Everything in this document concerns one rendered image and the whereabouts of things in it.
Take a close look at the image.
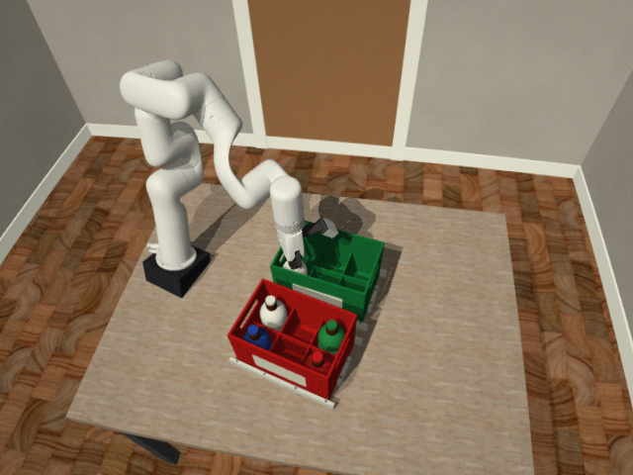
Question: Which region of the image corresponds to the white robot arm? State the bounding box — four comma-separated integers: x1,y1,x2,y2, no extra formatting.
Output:
120,60,338,270

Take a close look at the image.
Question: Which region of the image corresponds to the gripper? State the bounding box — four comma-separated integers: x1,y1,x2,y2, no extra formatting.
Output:
276,228,305,269

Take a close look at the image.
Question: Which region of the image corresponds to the red plastic bottle crate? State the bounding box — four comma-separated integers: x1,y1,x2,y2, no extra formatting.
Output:
235,284,357,400

